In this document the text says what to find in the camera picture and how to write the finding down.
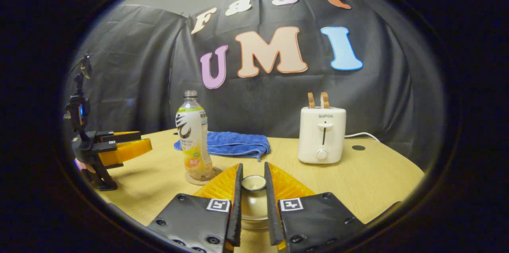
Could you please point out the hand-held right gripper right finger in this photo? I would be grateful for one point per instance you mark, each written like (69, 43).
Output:
(271, 205)

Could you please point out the brown toast slice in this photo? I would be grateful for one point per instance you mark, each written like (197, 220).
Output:
(325, 100)
(311, 100)

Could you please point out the round cork coaster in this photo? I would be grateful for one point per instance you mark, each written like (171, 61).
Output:
(199, 181)

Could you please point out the black backdrop cloth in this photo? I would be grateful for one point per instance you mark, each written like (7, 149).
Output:
(389, 94)

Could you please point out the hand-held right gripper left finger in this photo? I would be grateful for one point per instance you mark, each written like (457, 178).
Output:
(237, 205)

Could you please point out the white toaster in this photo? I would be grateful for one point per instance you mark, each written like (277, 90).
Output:
(310, 137)

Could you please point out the folded blue towel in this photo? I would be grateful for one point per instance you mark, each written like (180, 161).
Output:
(238, 143)

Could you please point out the black round table grommet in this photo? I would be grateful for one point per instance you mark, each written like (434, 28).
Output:
(358, 147)

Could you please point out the white labelled plastic water bottle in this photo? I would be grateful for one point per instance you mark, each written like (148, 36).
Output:
(193, 133)

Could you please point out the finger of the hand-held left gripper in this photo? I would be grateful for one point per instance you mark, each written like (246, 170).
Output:
(127, 151)
(119, 136)

